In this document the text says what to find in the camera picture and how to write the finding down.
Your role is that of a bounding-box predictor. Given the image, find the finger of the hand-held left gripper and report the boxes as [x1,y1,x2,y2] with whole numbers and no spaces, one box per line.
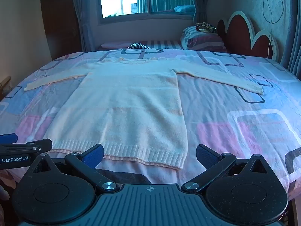
[0,138,53,155]
[0,133,18,144]

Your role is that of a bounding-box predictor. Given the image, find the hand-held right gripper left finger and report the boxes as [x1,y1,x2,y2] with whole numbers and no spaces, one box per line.
[29,143,120,193]

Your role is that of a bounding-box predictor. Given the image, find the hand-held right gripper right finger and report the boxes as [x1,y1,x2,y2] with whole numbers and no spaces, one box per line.
[181,144,271,193]

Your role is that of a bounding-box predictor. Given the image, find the cream knitted sweater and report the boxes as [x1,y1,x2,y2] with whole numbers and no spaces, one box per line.
[24,56,264,170]

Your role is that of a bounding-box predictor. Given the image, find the person's left hand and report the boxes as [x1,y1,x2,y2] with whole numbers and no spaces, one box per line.
[0,185,10,202]

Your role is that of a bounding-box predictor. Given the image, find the wooden furniture edge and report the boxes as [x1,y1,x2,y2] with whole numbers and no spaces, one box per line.
[0,76,12,97]

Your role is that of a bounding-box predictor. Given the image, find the pink pillow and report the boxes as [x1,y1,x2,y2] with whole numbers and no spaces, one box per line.
[101,42,134,50]

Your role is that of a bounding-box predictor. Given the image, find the striped pillow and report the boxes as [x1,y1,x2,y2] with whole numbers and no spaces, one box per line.
[180,26,227,51]

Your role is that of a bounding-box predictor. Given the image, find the checked striped cloth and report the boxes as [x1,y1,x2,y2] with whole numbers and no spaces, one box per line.
[127,42,151,50]

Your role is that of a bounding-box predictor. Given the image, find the striped mattress cover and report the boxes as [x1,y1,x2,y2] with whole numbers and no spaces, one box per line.
[141,39,187,50]

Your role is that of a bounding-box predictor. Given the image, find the red and white headboard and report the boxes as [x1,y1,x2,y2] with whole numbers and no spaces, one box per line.
[217,11,280,63]

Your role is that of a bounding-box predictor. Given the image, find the dark wooden door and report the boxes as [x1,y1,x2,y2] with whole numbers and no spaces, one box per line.
[40,0,82,61]

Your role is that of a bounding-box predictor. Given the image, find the grey curtain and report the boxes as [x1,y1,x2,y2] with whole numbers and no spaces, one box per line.
[70,0,96,52]
[190,0,215,27]

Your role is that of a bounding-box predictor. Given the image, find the teal curtain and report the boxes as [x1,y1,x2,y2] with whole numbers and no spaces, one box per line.
[280,0,301,82]

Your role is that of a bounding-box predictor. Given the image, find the blue cushion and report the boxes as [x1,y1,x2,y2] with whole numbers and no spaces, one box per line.
[173,5,196,14]

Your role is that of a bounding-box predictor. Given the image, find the white wall cable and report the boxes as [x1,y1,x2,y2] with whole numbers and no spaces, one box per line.
[266,24,274,59]

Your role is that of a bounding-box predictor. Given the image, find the black wall cable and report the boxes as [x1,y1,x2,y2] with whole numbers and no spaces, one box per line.
[262,0,286,24]

